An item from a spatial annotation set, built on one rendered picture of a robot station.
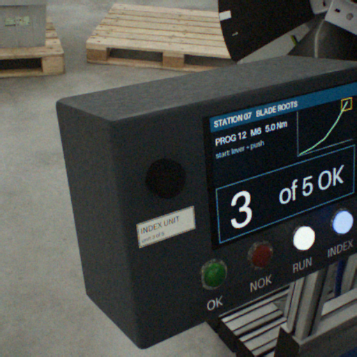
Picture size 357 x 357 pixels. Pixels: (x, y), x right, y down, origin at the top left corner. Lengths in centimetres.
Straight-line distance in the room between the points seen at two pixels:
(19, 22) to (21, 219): 169
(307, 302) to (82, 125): 42
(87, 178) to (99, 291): 11
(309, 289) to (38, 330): 135
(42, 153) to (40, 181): 26
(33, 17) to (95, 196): 337
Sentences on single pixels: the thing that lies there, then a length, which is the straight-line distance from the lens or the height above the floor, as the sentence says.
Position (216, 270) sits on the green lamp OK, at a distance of 46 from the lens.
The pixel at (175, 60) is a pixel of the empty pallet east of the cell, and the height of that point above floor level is 8.
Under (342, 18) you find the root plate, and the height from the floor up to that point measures 111.
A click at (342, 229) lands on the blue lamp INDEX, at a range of 55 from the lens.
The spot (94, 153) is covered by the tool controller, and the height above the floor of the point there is 122.
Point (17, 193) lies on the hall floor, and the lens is 259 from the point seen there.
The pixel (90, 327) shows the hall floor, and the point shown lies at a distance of 194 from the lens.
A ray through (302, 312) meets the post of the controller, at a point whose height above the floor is 91.
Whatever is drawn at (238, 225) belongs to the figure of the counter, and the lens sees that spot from 46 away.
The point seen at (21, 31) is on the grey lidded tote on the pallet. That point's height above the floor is 25.
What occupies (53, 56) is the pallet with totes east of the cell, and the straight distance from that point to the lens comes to 375.
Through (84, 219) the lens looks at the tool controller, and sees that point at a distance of 48.
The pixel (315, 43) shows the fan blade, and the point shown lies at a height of 107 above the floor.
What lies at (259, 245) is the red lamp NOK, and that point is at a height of 113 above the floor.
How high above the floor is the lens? 142
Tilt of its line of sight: 33 degrees down
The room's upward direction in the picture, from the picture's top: 4 degrees clockwise
